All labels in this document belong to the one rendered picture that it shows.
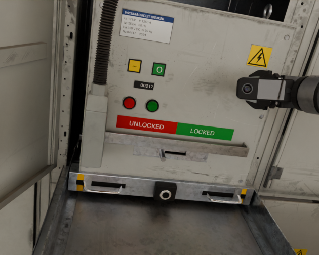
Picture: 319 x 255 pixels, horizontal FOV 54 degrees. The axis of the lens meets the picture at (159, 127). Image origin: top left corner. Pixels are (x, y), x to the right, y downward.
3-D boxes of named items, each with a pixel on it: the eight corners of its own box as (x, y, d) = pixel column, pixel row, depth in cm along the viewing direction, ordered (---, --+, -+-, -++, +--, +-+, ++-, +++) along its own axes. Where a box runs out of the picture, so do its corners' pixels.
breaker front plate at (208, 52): (244, 192, 94) (298, 28, 76) (79, 177, 86) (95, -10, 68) (242, 189, 95) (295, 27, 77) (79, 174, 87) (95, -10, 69)
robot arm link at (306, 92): (310, 115, 58) (317, 70, 56) (291, 112, 62) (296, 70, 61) (339, 116, 61) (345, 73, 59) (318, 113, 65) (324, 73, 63)
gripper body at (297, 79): (281, 107, 76) (324, 113, 65) (252, 105, 73) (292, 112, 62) (285, 75, 75) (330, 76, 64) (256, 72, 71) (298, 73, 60)
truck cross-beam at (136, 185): (249, 205, 96) (254, 188, 93) (67, 190, 87) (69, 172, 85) (243, 195, 100) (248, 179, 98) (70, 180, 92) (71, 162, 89)
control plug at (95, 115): (101, 169, 74) (109, 99, 67) (79, 167, 73) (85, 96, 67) (103, 153, 81) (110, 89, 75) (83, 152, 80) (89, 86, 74)
